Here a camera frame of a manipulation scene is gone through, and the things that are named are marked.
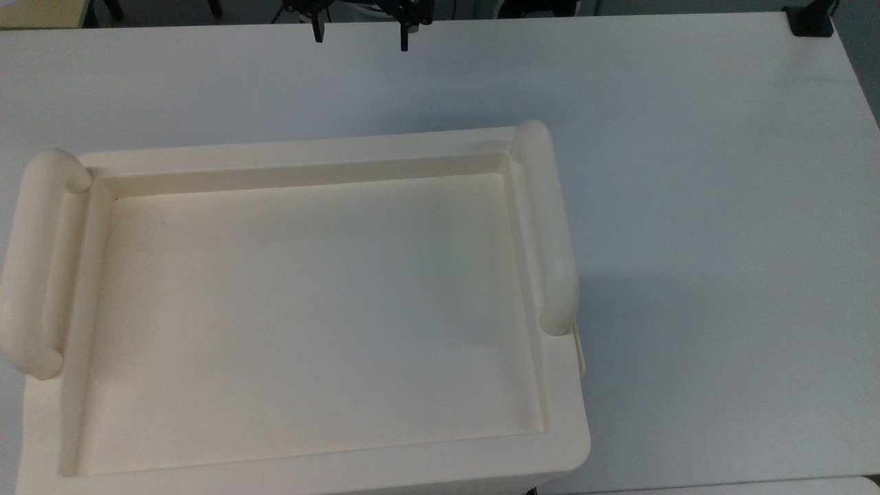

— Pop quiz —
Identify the rounded cream cabinet handle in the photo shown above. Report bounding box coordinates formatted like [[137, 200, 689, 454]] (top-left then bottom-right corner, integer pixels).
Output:
[[0, 148, 94, 381]]

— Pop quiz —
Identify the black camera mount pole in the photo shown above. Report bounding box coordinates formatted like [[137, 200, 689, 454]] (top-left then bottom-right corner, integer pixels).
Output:
[[786, 0, 835, 38]]

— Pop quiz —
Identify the cream plastic cabinet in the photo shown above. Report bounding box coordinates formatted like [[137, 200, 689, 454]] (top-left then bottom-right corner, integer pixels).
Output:
[[0, 120, 592, 495]]

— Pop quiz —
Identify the light wooden board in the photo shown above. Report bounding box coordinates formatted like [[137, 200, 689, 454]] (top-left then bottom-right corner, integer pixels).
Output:
[[0, 0, 89, 30]]

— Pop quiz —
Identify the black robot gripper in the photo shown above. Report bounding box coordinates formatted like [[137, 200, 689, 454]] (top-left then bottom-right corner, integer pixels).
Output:
[[283, 0, 435, 53]]

